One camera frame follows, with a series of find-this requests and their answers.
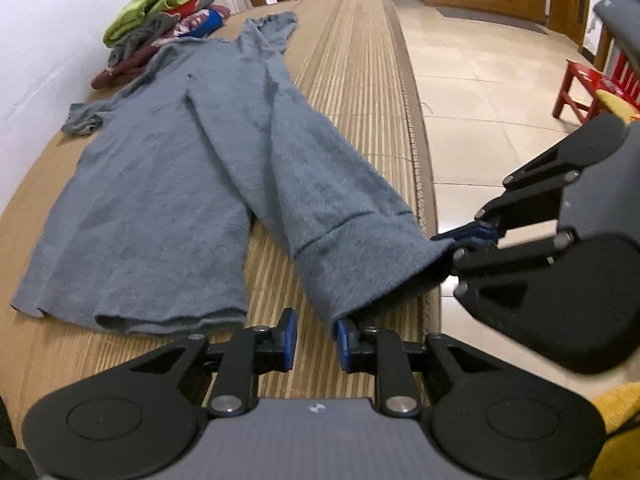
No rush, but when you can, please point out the person in yellow fleece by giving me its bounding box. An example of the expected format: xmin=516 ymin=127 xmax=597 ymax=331
xmin=589 ymin=380 xmax=640 ymax=480

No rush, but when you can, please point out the red folded garment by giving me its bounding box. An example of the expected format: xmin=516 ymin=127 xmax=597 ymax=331
xmin=164 ymin=0 xmax=217 ymax=19

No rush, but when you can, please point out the blue folded garment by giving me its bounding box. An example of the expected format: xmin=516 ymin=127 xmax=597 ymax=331
xmin=192 ymin=10 xmax=224 ymax=39

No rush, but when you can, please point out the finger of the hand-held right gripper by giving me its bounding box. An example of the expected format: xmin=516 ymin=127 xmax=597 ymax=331
xmin=431 ymin=144 xmax=578 ymax=242
xmin=432 ymin=232 xmax=577 ymax=345

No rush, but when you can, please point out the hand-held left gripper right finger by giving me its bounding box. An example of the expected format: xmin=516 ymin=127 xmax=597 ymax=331
xmin=336 ymin=319 xmax=501 ymax=417

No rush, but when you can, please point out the dark grey folded garment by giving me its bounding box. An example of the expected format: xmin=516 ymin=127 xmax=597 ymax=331
xmin=107 ymin=10 xmax=177 ymax=68

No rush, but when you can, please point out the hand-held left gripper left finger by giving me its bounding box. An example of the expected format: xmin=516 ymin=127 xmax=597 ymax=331
xmin=129 ymin=308 xmax=298 ymax=417

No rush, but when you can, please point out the yellow cushion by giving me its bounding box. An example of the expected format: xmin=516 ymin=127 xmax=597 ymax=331
xmin=595 ymin=88 xmax=640 ymax=117

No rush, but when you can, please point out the maroon patterned folded garment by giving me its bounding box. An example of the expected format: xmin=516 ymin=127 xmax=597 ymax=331
xmin=91 ymin=5 xmax=231 ymax=91

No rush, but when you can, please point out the red chair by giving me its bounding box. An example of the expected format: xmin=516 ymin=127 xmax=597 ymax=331
xmin=552 ymin=45 xmax=640 ymax=124

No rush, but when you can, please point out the dark floor mat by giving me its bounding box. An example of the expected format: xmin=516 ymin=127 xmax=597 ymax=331
xmin=435 ymin=6 xmax=549 ymax=36

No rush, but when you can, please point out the grey sweater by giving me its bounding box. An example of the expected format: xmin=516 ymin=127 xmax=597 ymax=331
xmin=10 ymin=10 xmax=457 ymax=339

